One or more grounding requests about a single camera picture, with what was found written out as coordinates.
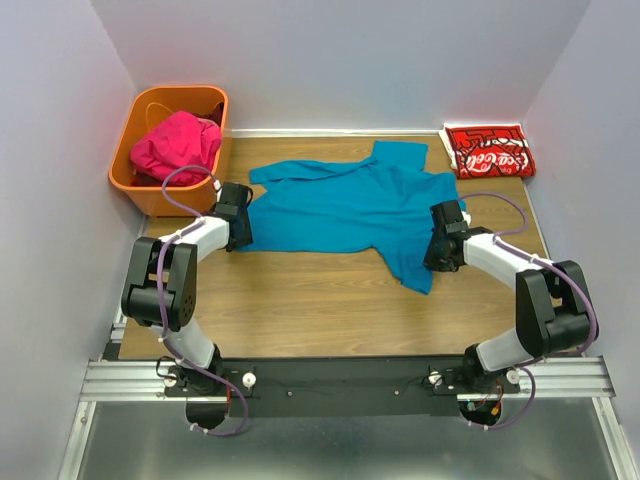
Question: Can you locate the blue t shirt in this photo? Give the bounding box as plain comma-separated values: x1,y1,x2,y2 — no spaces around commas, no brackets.
245,141,458,294

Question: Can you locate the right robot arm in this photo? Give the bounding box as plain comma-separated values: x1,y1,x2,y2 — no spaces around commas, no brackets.
424,200,599,393

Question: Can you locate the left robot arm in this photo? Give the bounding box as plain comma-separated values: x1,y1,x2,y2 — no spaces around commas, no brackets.
121,182,253,396

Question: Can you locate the pink t shirt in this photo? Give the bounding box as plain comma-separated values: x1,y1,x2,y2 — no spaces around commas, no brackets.
130,111,222,187

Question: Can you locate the folded red coca-cola shirt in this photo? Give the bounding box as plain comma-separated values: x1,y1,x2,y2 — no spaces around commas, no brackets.
438,123,537,180

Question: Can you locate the orange plastic laundry basket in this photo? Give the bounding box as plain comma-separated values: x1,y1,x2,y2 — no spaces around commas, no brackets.
108,84,230,219

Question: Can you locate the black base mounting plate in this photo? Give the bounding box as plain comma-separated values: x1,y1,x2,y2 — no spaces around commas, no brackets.
159,355,520,431

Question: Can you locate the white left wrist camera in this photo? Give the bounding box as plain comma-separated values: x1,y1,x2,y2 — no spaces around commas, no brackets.
461,210,472,226

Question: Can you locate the aluminium extrusion rail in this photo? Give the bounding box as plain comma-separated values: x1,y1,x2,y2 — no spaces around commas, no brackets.
60,357,633,479

